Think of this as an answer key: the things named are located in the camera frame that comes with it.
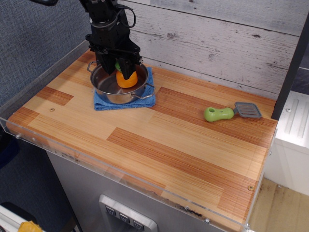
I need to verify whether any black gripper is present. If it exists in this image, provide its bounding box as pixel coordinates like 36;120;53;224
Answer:
85;23;141;80

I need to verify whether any orange toy carrot green top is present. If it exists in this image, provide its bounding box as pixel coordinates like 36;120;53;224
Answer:
115;61;138;88

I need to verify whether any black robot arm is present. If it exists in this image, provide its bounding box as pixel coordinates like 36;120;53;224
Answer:
80;0;141;80

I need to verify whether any stainless steel pot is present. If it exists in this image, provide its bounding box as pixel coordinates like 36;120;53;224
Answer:
86;58;155;105

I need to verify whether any blue folded cloth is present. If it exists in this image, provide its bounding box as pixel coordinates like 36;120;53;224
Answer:
93;67;156;111

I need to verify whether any clear acrylic table guard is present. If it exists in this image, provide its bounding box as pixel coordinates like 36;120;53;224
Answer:
0;43;277;232

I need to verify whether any grey toy fridge cabinet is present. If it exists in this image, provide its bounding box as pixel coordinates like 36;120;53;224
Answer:
46;151;242;232

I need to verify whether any silver toy dispenser panel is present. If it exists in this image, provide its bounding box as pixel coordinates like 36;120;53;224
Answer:
98;194;158;232

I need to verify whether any yellow object bottom left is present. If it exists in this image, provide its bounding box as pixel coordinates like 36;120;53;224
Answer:
18;221;43;232

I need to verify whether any white ribbed side cabinet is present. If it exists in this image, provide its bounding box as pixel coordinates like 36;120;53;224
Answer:
264;91;309;195

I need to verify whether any green handled grey spatula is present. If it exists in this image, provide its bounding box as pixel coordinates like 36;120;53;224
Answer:
204;102;262;122

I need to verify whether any black right vertical post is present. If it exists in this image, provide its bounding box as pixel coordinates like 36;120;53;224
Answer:
271;16;309;120

